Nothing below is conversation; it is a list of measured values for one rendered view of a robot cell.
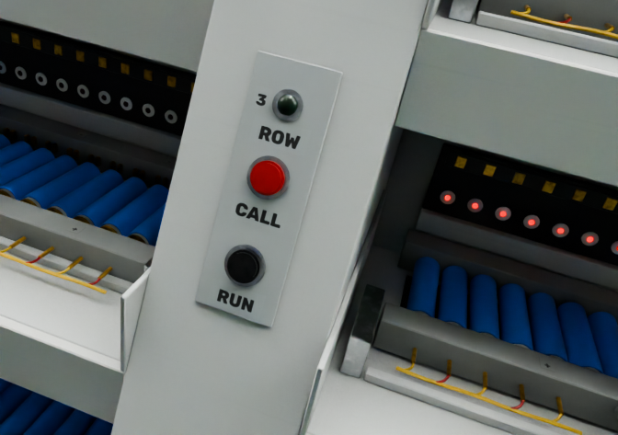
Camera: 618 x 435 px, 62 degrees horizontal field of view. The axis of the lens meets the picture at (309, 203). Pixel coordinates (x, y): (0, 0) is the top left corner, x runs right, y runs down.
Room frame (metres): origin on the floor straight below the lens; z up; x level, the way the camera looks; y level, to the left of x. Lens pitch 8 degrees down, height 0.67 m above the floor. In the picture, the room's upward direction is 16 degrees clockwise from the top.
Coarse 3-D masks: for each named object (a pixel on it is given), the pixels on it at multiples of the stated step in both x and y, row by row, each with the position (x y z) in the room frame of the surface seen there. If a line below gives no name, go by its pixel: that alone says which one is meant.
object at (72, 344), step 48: (0, 96) 0.45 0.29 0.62; (144, 144) 0.43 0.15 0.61; (0, 288) 0.28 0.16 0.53; (48, 288) 0.29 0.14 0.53; (144, 288) 0.24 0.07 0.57; (0, 336) 0.26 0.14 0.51; (48, 336) 0.25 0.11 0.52; (96, 336) 0.26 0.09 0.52; (48, 384) 0.26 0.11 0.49; (96, 384) 0.25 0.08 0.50
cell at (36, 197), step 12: (84, 168) 0.38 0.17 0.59; (96, 168) 0.39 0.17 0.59; (60, 180) 0.36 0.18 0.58; (72, 180) 0.37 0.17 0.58; (84, 180) 0.38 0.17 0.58; (36, 192) 0.34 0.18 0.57; (48, 192) 0.35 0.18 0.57; (60, 192) 0.35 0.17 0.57; (36, 204) 0.34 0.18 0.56; (48, 204) 0.34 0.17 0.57
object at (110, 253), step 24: (0, 216) 0.31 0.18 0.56; (24, 216) 0.31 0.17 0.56; (48, 216) 0.31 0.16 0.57; (24, 240) 0.31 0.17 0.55; (48, 240) 0.30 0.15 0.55; (72, 240) 0.30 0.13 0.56; (96, 240) 0.30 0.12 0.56; (120, 240) 0.30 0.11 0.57; (24, 264) 0.29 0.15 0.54; (72, 264) 0.29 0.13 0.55; (96, 264) 0.30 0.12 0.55; (120, 264) 0.29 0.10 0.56; (144, 264) 0.29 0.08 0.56; (96, 288) 0.28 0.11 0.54
